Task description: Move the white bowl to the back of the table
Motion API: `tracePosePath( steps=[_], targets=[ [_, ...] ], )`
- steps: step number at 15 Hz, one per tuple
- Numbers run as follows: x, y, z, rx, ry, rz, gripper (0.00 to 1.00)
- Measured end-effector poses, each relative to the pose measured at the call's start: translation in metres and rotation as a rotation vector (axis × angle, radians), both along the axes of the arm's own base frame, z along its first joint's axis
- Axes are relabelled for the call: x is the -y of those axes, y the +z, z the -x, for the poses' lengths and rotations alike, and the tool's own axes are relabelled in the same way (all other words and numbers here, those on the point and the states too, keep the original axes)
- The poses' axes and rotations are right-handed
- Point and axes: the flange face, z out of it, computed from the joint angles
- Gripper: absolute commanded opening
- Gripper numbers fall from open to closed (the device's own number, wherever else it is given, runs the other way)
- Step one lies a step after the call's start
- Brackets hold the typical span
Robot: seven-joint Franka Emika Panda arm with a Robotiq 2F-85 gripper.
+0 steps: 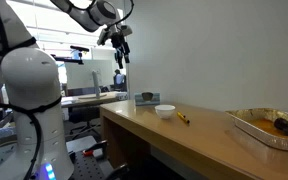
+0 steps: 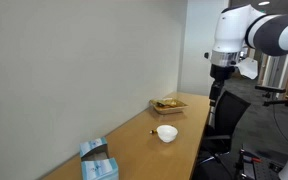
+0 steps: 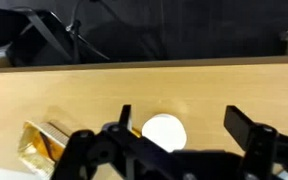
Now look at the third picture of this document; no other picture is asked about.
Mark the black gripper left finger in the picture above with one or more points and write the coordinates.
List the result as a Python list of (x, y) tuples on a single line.
[(117, 150)]

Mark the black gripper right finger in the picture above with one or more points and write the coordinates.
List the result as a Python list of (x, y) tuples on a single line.
[(247, 133)]

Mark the white bowl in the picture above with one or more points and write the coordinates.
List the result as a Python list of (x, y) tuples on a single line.
[(165, 131)]

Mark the black office chair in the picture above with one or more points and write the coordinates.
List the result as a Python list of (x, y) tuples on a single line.
[(40, 36)]

